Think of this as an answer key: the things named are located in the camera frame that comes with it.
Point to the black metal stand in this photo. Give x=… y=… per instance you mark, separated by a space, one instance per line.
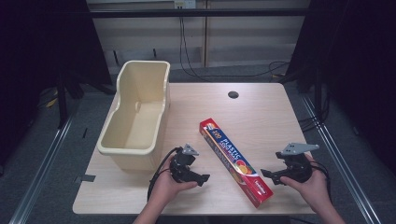
x=62 y=99

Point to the black curtain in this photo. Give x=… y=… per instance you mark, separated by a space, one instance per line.
x=37 y=62
x=351 y=68

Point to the metal floor rail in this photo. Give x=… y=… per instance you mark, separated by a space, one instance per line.
x=40 y=174
x=339 y=158

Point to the person's right hand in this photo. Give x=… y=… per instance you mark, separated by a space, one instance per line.
x=311 y=188

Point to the red plastic wrap box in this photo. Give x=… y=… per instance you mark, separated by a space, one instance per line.
x=232 y=155

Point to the cream plastic bin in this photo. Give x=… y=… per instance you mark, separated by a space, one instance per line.
x=137 y=124

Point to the white wall power socket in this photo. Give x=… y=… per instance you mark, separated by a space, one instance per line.
x=185 y=3

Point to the black tape strip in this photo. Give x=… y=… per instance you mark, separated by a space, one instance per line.
x=88 y=178

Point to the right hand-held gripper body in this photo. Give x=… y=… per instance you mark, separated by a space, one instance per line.
x=295 y=166

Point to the black horizontal frame bar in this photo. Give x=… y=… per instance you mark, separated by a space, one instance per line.
x=199 y=12

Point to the person's left hand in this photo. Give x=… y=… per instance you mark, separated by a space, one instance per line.
x=169 y=188

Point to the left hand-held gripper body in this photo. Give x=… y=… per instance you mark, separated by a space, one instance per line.
x=183 y=160

